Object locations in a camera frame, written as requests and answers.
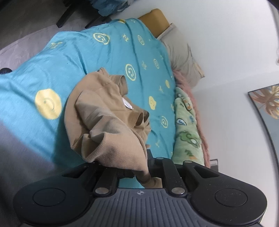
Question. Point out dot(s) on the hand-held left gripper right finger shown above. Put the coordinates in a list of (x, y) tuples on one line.
[(167, 174)]

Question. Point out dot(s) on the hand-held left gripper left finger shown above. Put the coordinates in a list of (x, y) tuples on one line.
[(106, 177)]

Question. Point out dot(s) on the tan shirt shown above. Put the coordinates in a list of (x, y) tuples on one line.
[(109, 122)]

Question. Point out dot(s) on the small grey box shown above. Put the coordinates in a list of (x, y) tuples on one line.
[(214, 163)]

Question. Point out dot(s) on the pink fluffy blanket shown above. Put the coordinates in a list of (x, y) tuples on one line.
[(203, 139)]

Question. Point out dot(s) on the green frog print blanket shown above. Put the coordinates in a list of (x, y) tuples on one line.
[(187, 122)]

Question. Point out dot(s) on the grey pillow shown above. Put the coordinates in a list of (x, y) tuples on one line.
[(181, 56)]

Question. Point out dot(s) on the teal printed bed sheet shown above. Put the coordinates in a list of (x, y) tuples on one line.
[(76, 54)]

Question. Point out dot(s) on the mustard bed headboard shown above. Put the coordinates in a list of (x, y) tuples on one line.
[(155, 19)]

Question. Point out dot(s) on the blue covered chair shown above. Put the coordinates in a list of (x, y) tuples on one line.
[(104, 7)]

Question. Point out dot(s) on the leaf wall picture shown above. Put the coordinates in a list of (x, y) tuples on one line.
[(268, 102)]

